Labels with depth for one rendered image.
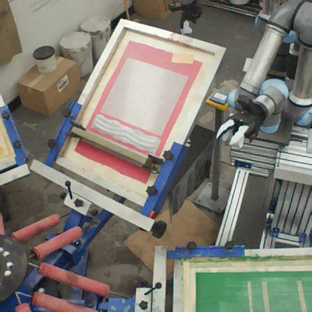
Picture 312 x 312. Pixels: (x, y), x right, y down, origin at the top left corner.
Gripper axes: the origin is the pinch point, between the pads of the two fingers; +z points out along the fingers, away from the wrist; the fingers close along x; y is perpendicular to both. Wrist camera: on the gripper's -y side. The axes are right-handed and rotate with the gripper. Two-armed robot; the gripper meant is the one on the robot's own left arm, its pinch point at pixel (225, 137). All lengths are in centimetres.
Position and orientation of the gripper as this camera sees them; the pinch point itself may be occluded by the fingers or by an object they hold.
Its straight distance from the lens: 145.3
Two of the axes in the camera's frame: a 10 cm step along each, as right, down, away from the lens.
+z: -6.7, 5.7, -4.8
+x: -7.2, -3.6, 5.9
